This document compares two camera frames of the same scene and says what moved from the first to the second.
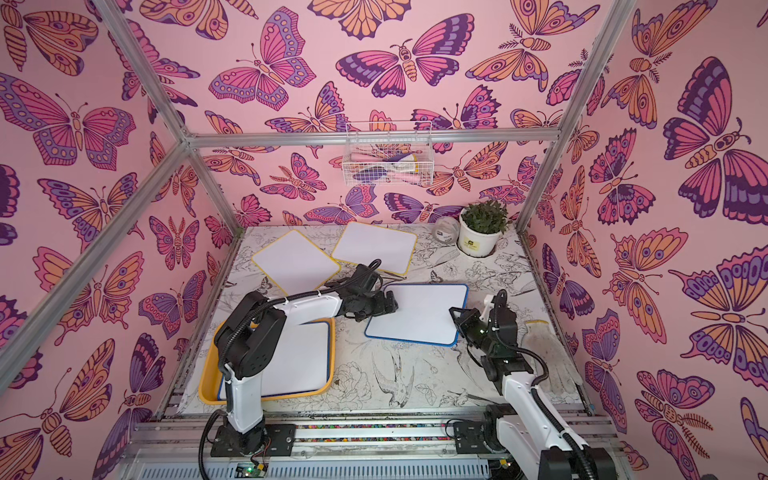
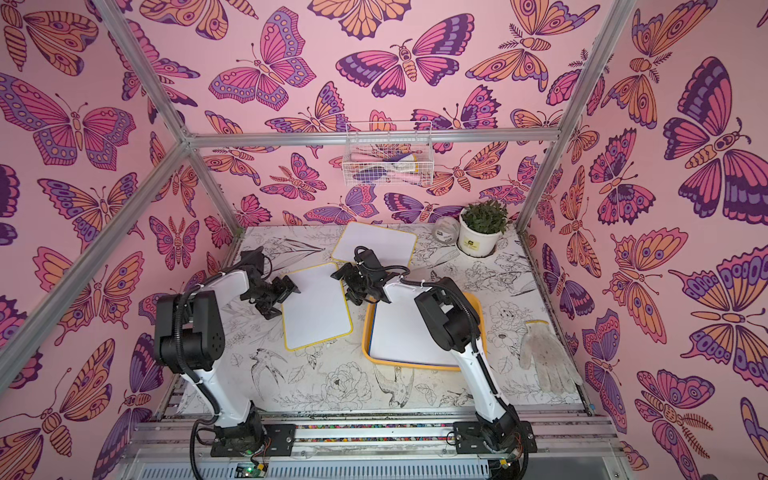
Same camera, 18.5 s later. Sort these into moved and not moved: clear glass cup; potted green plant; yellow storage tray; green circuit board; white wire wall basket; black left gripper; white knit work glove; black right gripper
Moved: black right gripper; yellow storage tray; black left gripper
Not moved: white wire wall basket; clear glass cup; white knit work glove; green circuit board; potted green plant
